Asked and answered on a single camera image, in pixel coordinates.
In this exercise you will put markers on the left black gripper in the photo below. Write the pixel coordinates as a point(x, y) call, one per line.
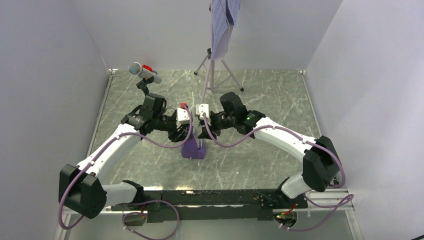
point(176, 136)

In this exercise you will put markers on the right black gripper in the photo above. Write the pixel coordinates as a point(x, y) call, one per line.
point(211, 125)

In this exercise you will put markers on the purple metronome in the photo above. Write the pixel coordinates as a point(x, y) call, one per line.
point(194, 148)

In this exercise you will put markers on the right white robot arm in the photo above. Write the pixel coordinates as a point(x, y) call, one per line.
point(319, 159)

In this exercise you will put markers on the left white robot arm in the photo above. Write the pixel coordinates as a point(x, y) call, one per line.
point(81, 186)

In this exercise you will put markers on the lilac tripod music stand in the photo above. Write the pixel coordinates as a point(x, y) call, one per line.
point(209, 81)

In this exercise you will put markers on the silver toy microphone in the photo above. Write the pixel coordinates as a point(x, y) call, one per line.
point(136, 69)

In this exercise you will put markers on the sheet music paper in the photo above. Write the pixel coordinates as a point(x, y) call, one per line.
point(224, 15)

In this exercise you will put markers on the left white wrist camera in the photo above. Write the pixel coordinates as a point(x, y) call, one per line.
point(182, 115)

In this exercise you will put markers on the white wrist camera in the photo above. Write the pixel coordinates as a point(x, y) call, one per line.
point(203, 113)
point(182, 115)

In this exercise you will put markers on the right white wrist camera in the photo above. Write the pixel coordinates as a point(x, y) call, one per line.
point(203, 113)

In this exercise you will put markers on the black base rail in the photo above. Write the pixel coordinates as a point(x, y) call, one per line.
point(167, 205)

